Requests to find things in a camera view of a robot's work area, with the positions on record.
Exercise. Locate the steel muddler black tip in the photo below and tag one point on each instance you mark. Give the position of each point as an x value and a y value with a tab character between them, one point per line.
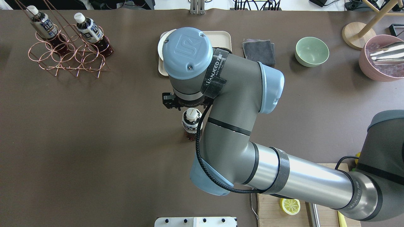
313	215

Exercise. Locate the yellow lemon far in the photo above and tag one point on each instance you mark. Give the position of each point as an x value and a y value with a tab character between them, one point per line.
357	155

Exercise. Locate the grey folded cloth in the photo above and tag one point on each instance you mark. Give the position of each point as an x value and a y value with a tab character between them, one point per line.
260	51

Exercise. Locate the mint green bowl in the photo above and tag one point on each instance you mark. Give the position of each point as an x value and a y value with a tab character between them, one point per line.
311	52

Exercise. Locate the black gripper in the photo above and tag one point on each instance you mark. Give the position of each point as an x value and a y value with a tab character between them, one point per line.
188	104

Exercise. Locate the bamboo cutting board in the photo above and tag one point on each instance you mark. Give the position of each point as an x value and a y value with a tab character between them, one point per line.
270	214

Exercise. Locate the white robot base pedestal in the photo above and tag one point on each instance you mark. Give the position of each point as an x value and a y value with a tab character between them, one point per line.
196	222

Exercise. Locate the steel ice scoop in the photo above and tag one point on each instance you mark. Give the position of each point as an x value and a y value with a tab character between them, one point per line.
388	55

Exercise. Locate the tea bottle rack left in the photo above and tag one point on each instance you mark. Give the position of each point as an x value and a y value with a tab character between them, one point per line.
46	29

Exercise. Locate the cream rabbit tray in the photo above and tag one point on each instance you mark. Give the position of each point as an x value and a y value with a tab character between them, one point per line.
221	39

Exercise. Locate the yellow plastic knife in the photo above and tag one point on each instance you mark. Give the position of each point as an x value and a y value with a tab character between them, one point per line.
341	219

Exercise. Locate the copper wire bottle rack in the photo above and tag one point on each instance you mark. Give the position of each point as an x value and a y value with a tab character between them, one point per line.
83	56

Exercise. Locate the aluminium frame post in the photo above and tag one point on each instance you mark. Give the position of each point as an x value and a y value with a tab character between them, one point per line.
197	7

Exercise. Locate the tea bottle rack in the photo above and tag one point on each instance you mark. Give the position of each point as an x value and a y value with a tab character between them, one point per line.
93	34
46	29

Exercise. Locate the tea bottle carried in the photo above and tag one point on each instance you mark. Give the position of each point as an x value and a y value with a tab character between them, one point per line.
190	120

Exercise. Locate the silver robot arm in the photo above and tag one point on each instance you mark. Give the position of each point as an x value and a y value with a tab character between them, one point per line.
226	160

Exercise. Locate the pink ice bowl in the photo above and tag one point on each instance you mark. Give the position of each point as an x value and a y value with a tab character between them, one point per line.
383	73

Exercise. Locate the white round plate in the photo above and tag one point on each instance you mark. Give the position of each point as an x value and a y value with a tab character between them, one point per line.
163	37

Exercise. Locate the tea bottle rack right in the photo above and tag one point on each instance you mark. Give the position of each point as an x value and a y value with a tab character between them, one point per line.
93	34

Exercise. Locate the wooden mug tree stand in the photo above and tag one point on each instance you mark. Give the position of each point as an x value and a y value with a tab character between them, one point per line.
356	34

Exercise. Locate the half lemon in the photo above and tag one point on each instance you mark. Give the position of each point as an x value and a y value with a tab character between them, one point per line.
290	206

